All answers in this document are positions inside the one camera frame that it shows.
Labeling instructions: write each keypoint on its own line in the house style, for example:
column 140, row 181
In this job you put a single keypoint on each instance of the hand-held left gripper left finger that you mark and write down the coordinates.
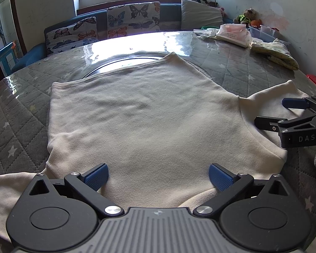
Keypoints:
column 96, row 177

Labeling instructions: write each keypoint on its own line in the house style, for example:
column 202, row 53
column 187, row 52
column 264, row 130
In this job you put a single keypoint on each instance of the clear plastic box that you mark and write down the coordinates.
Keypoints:
column 264, row 33

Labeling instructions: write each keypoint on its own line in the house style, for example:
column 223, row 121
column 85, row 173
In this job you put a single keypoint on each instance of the blue cabinet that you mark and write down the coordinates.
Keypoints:
column 6, row 58

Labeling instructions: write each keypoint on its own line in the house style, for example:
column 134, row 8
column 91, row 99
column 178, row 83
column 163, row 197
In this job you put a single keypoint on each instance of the blue sofa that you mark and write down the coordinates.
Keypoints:
column 168, row 13

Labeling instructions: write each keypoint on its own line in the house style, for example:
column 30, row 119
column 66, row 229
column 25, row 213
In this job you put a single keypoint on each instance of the white crumpled plastic bag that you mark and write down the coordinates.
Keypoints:
column 206, row 33

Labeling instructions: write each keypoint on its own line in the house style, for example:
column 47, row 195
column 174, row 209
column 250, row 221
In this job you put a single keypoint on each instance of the cream sweater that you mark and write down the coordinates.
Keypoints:
column 147, row 123

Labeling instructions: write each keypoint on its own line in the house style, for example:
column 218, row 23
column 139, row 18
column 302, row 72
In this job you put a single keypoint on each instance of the dark wooden door frame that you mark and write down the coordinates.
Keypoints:
column 17, row 18

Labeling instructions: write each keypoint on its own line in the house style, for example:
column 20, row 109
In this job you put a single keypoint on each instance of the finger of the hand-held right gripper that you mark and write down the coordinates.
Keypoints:
column 266, row 123
column 293, row 103

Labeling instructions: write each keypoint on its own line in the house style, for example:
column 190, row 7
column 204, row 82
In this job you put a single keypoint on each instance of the grey pillow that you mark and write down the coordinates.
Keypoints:
column 200, row 15

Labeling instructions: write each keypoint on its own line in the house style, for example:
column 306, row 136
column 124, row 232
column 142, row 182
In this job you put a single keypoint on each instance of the brown teddy bear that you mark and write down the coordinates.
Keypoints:
column 248, row 15

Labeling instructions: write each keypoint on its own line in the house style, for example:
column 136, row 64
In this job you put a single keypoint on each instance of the yellow floral cloth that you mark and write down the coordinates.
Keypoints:
column 277, row 52

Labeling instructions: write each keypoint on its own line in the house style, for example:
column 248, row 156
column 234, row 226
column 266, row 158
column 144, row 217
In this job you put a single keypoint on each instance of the round black table hob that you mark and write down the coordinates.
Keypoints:
column 126, row 62

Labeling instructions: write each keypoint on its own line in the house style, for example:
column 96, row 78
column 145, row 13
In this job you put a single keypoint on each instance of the butterfly print cushion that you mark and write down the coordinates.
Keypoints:
column 133, row 19
column 71, row 34

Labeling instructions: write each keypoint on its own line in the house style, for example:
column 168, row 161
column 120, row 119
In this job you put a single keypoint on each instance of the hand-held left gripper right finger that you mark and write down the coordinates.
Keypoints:
column 221, row 177

